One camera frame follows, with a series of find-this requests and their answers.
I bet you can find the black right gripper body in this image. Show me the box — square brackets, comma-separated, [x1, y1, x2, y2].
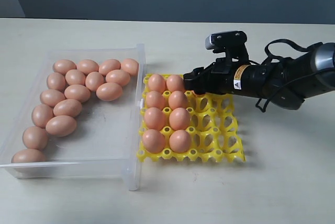
[194, 58, 251, 95]

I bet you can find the brown egg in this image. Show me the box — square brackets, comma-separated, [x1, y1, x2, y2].
[169, 107, 190, 130]
[144, 107, 165, 131]
[148, 74, 166, 94]
[53, 99, 82, 118]
[121, 58, 139, 76]
[85, 72, 104, 92]
[65, 69, 86, 85]
[96, 82, 123, 102]
[166, 75, 185, 92]
[47, 72, 66, 92]
[98, 59, 121, 76]
[45, 115, 77, 137]
[12, 149, 46, 163]
[146, 91, 165, 110]
[105, 70, 131, 86]
[64, 84, 91, 103]
[23, 126, 48, 150]
[53, 59, 76, 75]
[76, 59, 99, 75]
[31, 104, 54, 128]
[142, 129, 165, 153]
[40, 89, 66, 107]
[169, 130, 192, 153]
[168, 91, 188, 110]

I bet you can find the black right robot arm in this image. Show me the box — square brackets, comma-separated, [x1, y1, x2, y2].
[183, 40, 334, 112]

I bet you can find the yellow plastic egg tray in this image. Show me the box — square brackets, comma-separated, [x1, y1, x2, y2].
[136, 73, 247, 163]

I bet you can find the clear plastic bin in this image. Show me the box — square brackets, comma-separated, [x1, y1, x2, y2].
[1, 44, 146, 191]

